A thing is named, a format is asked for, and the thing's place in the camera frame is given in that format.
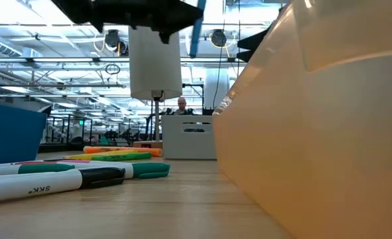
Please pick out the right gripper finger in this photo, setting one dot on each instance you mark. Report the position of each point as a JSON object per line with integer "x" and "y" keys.
{"x": 252, "y": 41}
{"x": 244, "y": 55}

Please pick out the yellow slim highlighter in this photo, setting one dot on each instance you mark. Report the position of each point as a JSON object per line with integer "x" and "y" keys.
{"x": 79, "y": 156}
{"x": 126, "y": 151}

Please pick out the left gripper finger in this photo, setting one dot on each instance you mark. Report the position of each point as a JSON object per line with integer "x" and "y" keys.
{"x": 165, "y": 36}
{"x": 162, "y": 15}

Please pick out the pink cap white marker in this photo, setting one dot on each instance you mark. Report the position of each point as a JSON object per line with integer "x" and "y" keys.
{"x": 73, "y": 161}

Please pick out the blue plastic tray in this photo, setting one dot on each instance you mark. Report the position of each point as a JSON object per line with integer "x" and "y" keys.
{"x": 10, "y": 139}

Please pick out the green slim highlighter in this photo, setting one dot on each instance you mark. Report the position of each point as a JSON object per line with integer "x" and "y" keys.
{"x": 129, "y": 156}

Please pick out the black cap white marker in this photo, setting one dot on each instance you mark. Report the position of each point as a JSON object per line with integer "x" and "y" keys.
{"x": 50, "y": 187}

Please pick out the black aluminium frame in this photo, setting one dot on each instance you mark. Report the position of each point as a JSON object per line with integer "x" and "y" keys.
{"x": 56, "y": 148}

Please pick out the person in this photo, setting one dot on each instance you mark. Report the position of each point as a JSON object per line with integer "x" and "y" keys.
{"x": 182, "y": 104}

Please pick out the orange translucent tray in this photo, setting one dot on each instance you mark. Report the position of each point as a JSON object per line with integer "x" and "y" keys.
{"x": 315, "y": 149}

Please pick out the grey plastic bin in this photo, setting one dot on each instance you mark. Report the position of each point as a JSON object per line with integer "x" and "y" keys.
{"x": 187, "y": 142}

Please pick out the blue fat highlighter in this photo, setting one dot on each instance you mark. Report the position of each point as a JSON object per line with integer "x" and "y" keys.
{"x": 194, "y": 40}

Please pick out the green cap white marker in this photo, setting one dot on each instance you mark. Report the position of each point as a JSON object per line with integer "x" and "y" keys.
{"x": 43, "y": 168}
{"x": 149, "y": 171}

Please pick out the orange fat highlighter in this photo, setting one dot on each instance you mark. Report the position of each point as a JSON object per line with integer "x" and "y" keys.
{"x": 143, "y": 152}

